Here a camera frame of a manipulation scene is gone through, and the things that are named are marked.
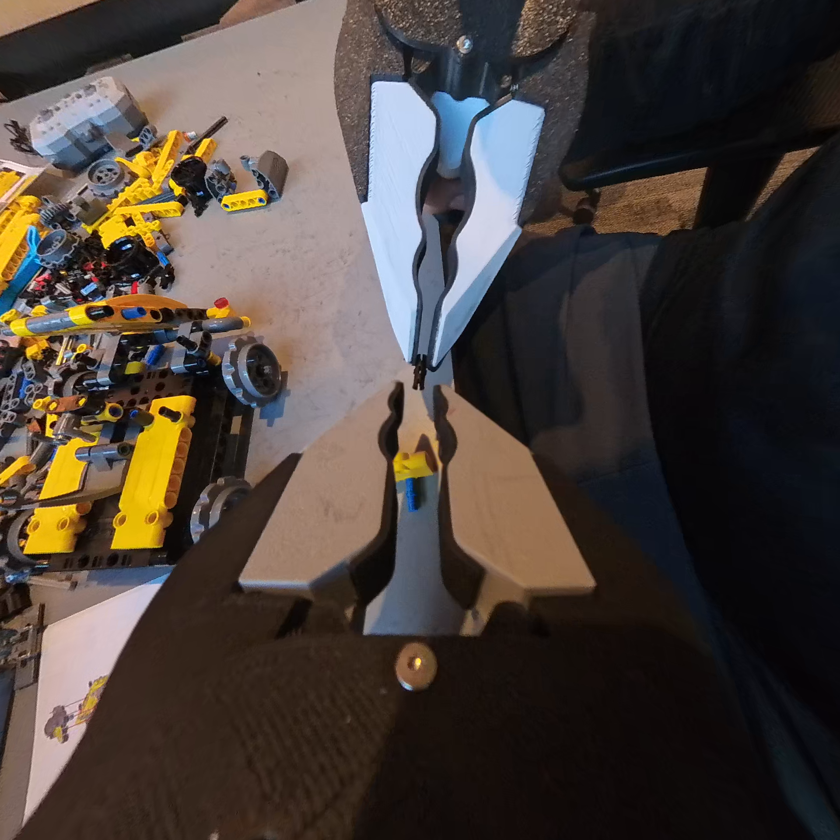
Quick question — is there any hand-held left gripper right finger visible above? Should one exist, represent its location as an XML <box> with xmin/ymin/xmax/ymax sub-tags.
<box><xmin>433</xmin><ymin>384</ymin><xmax>597</xmax><ymax>611</ymax></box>

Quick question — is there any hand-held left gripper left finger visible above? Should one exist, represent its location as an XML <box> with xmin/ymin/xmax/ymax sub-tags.
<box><xmin>238</xmin><ymin>381</ymin><xmax>404</xmax><ymax>608</ymax></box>

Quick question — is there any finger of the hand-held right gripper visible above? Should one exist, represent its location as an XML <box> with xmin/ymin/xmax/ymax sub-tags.
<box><xmin>427</xmin><ymin>98</ymin><xmax>546</xmax><ymax>368</ymax></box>
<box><xmin>361</xmin><ymin>77</ymin><xmax>439</xmax><ymax>365</ymax></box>

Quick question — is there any yellow brick panel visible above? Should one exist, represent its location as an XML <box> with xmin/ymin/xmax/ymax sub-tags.
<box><xmin>392</xmin><ymin>449</ymin><xmax>437</xmax><ymax>513</ymax></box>

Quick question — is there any grey curved brick piece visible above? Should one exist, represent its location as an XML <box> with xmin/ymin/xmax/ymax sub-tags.
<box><xmin>239</xmin><ymin>150</ymin><xmax>291</xmax><ymax>198</ymax></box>

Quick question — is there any person's right forearm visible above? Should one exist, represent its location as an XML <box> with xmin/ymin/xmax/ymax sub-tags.
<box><xmin>577</xmin><ymin>0</ymin><xmax>840</xmax><ymax>158</ymax></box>

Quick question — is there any grey desk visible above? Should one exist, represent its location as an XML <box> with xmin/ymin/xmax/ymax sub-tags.
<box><xmin>0</xmin><ymin>0</ymin><xmax>460</xmax><ymax>834</ymax></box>

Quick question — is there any person's leg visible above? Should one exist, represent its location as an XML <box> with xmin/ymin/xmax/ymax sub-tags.
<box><xmin>453</xmin><ymin>223</ymin><xmax>840</xmax><ymax>840</ymax></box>

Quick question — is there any yellow brick toy vehicle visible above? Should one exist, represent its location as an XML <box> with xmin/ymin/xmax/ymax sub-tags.
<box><xmin>0</xmin><ymin>295</ymin><xmax>290</xmax><ymax>572</ymax></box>

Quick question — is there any pile of loose toy bricks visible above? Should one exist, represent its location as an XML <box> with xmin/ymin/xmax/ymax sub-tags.
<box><xmin>0</xmin><ymin>115</ymin><xmax>217</xmax><ymax>421</ymax></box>

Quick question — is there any grey control hub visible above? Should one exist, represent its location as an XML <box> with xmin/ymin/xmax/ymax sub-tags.
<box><xmin>29</xmin><ymin>75</ymin><xmax>151</xmax><ymax>173</ymax></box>

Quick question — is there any person's dark jacket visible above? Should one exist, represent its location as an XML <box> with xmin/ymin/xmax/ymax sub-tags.
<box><xmin>643</xmin><ymin>144</ymin><xmax>840</xmax><ymax>723</ymax></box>

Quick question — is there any instruction booklet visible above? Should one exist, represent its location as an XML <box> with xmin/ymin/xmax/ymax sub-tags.
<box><xmin>20</xmin><ymin>577</ymin><xmax>172</xmax><ymax>828</ymax></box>

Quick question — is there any small printed booklet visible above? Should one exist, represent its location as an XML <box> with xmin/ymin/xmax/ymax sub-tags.
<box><xmin>0</xmin><ymin>159</ymin><xmax>47</xmax><ymax>211</ymax></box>

